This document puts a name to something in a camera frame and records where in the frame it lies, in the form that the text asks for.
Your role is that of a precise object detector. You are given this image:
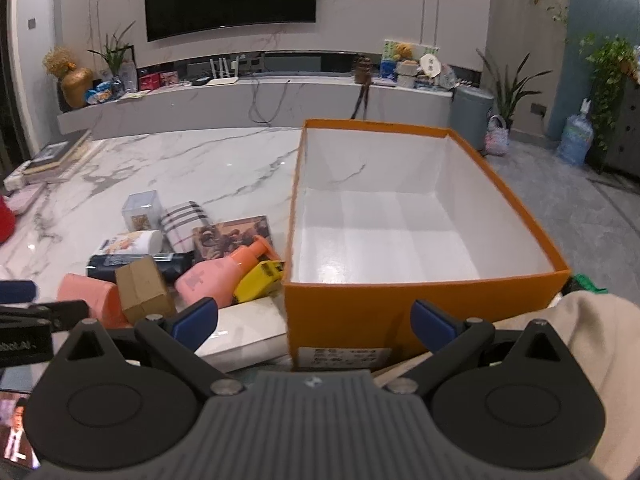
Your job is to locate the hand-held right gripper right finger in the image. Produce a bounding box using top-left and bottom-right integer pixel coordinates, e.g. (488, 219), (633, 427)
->
(387, 299), (576, 401)

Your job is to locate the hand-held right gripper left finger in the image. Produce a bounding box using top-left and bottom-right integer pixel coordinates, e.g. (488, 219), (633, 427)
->
(52, 297), (246, 398)

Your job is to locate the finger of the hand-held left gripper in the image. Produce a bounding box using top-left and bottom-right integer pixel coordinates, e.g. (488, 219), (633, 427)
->
(0, 300), (91, 333)
(0, 280), (39, 306)

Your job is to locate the orange cardboard box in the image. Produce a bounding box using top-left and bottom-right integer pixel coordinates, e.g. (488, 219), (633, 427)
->
(282, 119), (572, 372)

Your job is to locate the dark picture book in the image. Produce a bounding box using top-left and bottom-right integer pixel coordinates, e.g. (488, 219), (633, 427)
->
(192, 216), (274, 264)

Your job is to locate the pink case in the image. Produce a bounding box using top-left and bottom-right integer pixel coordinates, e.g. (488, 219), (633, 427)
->
(56, 273), (132, 329)

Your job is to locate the pink pump bottle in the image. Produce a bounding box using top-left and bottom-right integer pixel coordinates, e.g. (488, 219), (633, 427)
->
(174, 235), (279, 309)

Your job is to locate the white flat box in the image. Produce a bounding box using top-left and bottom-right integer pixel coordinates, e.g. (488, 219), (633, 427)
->
(199, 292), (292, 374)

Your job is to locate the small brown cardboard box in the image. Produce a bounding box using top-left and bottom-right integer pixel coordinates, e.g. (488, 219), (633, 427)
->
(114, 255), (177, 324)

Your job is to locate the black bottle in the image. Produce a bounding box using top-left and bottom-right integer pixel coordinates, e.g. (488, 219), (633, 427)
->
(85, 252), (196, 282)

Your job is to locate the red object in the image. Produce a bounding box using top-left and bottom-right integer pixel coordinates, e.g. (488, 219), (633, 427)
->
(0, 195), (17, 247)

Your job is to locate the yellow tape measure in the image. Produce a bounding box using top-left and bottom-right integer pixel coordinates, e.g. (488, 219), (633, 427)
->
(233, 258), (287, 304)

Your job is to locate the plaid striped pouch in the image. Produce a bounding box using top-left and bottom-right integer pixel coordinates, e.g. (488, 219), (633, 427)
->
(159, 200), (212, 254)

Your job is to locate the white printed tube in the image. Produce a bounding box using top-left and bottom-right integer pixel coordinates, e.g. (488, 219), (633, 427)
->
(96, 229), (164, 257)

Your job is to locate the clear cube box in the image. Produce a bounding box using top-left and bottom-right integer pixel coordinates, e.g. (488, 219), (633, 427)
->
(122, 190), (162, 234)

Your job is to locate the stack of books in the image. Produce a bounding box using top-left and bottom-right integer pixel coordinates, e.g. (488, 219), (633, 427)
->
(4, 129), (94, 192)

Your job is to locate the green object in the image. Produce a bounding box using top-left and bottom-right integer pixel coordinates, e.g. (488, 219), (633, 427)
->
(571, 273), (609, 294)

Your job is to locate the beige cloth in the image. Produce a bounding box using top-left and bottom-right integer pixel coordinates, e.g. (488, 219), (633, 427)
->
(549, 290), (640, 480)

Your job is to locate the pink woven bag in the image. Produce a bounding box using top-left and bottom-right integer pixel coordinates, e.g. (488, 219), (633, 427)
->
(484, 115), (510, 156)

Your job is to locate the gold vase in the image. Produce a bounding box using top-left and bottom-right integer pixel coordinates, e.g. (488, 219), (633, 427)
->
(60, 66), (94, 109)

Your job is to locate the grey trash can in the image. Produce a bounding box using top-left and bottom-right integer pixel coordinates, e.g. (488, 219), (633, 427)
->
(449, 85), (494, 154)

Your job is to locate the blue snack packet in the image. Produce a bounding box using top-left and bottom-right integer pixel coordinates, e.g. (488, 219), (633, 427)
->
(85, 81), (126, 106)

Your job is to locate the blue water jug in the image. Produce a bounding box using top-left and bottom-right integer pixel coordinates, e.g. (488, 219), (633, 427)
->
(555, 112), (595, 167)

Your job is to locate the dried flower bunch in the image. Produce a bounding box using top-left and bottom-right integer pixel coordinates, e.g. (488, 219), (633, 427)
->
(42, 46), (77, 77)

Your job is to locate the tall leafy floor plant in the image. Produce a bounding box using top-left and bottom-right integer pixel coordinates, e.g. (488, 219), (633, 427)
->
(476, 49), (532, 132)

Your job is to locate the white router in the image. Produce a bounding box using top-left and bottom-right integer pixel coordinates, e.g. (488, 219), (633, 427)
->
(206, 57), (242, 87)

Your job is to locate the small green potted plant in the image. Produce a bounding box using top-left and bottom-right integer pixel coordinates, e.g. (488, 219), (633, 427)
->
(87, 21), (137, 83)

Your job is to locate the dark cabinet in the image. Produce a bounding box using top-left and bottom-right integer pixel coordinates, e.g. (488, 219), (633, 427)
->
(599, 79), (640, 178)

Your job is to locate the green picture board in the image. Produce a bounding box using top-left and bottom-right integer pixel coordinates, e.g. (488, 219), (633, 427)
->
(382, 40), (441, 83)

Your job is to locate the hanging vine plant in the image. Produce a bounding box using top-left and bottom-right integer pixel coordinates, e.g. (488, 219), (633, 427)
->
(578, 34), (637, 152)

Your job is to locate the black cable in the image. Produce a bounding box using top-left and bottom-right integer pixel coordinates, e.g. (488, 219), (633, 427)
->
(248, 77), (292, 124)

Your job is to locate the brown bag with strap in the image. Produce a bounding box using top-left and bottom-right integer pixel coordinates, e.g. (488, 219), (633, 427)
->
(349, 55), (374, 121)

